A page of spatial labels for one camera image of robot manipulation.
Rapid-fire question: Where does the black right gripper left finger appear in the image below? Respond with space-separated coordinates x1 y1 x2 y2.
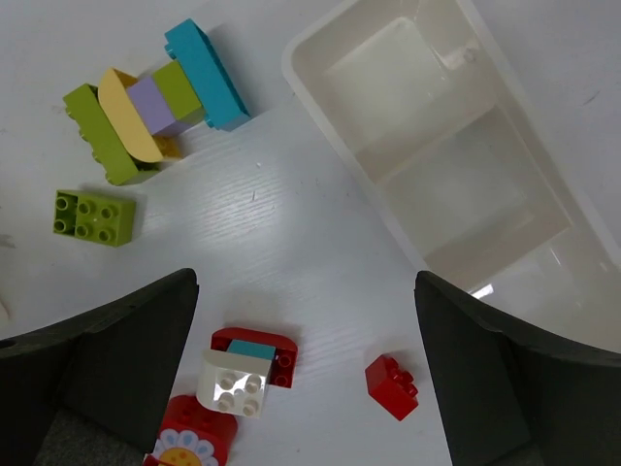
1 268 199 465

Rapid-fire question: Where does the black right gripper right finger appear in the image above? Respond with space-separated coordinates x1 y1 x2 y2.
414 271 620 465

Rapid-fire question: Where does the flower printed lego brick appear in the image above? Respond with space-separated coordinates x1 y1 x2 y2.
143 395 238 466

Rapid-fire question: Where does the small red lego brick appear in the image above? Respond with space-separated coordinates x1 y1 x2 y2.
365 354 418 421

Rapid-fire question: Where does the white curved lego brick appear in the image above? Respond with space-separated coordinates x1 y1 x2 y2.
196 349 272 418

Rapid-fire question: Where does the green square lego brick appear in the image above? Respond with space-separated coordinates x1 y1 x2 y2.
53 189 136 248

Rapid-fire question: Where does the red curved lego brick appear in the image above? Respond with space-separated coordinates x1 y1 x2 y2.
211 327 298 388

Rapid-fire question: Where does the small teal lego brick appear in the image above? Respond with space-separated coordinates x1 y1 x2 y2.
226 340 276 361

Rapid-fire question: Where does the yellow stacked lego brick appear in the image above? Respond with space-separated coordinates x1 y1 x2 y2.
115 67 184 161

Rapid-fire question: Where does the cream curved lego brick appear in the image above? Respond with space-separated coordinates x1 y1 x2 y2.
98 68 164 163

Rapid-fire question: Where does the long green lego brick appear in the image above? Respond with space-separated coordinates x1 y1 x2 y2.
63 83 159 185

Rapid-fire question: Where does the lavender stacked lego brick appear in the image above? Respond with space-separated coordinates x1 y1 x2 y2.
127 76 191 137

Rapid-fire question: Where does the teal long lego brick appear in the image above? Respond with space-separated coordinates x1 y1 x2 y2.
164 18 250 131

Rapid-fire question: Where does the white right sorting tray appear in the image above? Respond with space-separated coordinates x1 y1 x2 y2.
282 1 620 351

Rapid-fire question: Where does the green small stacked lego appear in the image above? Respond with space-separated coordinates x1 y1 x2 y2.
151 60 206 126

